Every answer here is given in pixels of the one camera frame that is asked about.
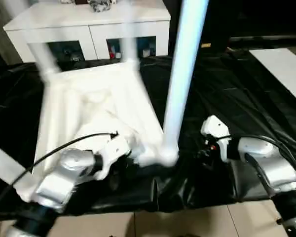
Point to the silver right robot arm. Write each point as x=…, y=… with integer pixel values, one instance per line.
x=269, y=163

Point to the white plastic table leg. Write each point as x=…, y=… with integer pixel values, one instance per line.
x=48, y=61
x=2, y=160
x=185, y=61
x=130, y=37

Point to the white plastic table top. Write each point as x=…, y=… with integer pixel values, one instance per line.
x=93, y=111

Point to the grey curtain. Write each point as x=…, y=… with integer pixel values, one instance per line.
x=0, y=29

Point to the black box with yellow label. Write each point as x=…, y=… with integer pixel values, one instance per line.
x=249, y=19

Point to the white side table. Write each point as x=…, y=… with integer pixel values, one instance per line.
x=281, y=69

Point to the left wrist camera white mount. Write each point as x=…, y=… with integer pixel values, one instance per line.
x=113, y=150

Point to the black mat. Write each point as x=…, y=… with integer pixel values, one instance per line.
x=236, y=98

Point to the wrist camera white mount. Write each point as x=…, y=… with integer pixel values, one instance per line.
x=215, y=126
x=113, y=150

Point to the white cabinet with glass doors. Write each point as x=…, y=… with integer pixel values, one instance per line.
x=64, y=19

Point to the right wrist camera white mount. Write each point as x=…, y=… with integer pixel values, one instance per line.
x=215, y=126

